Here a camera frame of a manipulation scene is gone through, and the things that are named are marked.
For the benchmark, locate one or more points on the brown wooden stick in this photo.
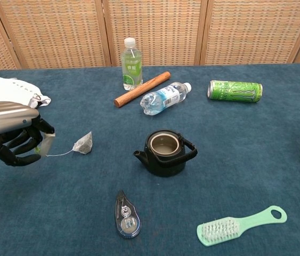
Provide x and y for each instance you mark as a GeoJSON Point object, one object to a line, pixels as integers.
{"type": "Point", "coordinates": [128, 98]}

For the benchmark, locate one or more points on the correction tape dispenser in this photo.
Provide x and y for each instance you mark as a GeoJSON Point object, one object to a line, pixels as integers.
{"type": "Point", "coordinates": [127, 224]}

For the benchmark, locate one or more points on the blue label water bottle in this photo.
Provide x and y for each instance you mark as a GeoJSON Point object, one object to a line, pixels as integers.
{"type": "Point", "coordinates": [163, 97]}

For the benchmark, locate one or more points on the tea bag with green tag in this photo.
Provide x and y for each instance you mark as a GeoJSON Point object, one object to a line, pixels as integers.
{"type": "Point", "coordinates": [84, 145]}

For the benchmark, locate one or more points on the mint green brush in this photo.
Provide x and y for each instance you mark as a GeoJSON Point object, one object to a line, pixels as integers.
{"type": "Point", "coordinates": [219, 232]}

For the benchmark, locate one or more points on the blue carpet table cover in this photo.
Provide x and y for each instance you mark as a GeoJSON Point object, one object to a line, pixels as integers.
{"type": "Point", "coordinates": [232, 173]}

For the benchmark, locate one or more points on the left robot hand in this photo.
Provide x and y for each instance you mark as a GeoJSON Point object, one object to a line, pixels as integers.
{"type": "Point", "coordinates": [3, 117]}

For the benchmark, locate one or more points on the white cloth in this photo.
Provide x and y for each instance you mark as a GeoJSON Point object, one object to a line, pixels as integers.
{"type": "Point", "coordinates": [6, 88]}

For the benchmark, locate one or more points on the woven rattan folding screen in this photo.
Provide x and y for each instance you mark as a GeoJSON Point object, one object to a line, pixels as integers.
{"type": "Point", "coordinates": [152, 26]}

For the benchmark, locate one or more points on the green label drink bottle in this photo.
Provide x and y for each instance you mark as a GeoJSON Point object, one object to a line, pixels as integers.
{"type": "Point", "coordinates": [131, 72]}

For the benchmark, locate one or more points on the black teapot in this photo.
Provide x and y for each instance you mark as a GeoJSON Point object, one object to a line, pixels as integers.
{"type": "Point", "coordinates": [165, 165]}

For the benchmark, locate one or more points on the green energy drink can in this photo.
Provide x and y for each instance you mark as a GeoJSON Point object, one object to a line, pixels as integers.
{"type": "Point", "coordinates": [235, 92]}

